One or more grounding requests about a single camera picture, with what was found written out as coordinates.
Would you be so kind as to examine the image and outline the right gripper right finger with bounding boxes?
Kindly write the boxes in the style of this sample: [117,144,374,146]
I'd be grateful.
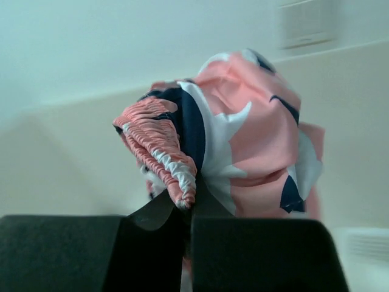
[191,176,349,292]

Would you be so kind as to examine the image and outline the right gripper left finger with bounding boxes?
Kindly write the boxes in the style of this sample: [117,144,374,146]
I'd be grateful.
[1,193,185,291]

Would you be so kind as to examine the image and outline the pink shark print shorts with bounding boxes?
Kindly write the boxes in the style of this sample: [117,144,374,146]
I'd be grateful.
[113,49,325,220]

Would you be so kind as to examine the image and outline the white wall switch plate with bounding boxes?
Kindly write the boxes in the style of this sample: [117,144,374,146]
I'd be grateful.
[277,0,334,49]

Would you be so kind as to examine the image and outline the white plastic basket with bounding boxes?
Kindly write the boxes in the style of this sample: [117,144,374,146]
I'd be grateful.
[331,227,389,292]

